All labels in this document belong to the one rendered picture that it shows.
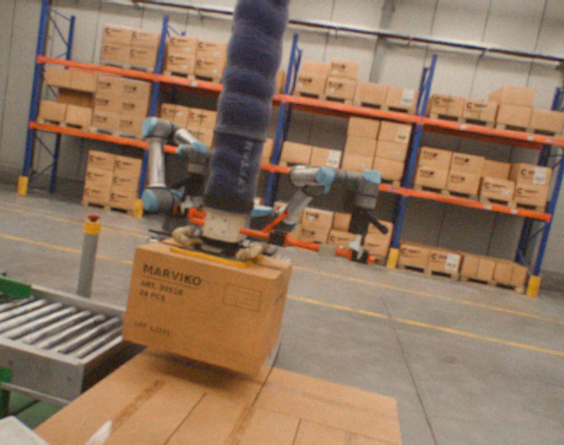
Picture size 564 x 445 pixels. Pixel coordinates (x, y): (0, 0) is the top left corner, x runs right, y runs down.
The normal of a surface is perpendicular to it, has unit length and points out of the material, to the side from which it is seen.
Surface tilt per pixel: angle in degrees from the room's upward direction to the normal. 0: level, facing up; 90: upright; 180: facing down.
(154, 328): 89
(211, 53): 92
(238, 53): 101
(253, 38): 82
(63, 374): 90
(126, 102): 90
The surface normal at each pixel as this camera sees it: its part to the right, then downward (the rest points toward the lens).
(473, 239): -0.13, 0.09
